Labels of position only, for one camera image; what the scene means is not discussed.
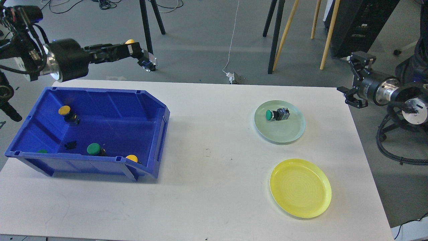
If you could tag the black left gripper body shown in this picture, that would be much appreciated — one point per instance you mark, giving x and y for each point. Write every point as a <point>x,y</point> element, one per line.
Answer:
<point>66,60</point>

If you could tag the black computer tower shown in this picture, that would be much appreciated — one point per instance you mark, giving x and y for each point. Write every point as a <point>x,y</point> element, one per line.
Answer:
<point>358,23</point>

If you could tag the yellow plate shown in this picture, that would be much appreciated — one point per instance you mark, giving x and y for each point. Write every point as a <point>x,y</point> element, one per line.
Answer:
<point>300,188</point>

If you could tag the yellow push button front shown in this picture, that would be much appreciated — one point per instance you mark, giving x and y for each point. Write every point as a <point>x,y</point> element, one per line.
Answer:
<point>133,158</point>

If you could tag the black stand legs centre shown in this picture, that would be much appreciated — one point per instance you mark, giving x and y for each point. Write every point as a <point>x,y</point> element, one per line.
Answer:
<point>277,5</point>

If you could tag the green push button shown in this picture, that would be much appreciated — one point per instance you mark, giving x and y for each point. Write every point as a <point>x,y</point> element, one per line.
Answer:
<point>94,149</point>
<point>280,114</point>

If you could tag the white power adapter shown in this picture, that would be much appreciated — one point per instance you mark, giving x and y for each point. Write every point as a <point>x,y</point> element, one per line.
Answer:
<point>234,78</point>

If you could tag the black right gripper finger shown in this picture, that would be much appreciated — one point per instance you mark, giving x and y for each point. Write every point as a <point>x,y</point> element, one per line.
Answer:
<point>350,98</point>
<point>360,63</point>

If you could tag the light green plate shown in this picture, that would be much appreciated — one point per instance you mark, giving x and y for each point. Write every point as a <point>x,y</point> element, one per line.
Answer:
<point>279,131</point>

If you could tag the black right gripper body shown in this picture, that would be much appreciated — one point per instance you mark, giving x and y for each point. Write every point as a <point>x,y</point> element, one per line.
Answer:
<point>377,88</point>

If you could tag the small black button part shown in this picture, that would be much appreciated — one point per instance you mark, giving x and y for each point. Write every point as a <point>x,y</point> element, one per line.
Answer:
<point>70,145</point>

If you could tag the blue plastic storage bin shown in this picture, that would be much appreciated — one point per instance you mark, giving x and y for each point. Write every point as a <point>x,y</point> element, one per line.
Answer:
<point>123,122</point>

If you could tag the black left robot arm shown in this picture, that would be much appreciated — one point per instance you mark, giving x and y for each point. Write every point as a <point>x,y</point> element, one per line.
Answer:
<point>27,45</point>

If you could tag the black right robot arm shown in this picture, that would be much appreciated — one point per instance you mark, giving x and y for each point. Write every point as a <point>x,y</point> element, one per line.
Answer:
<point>404,96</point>

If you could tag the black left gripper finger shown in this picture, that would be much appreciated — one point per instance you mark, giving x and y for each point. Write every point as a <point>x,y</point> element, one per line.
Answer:
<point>116,49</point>
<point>104,58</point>

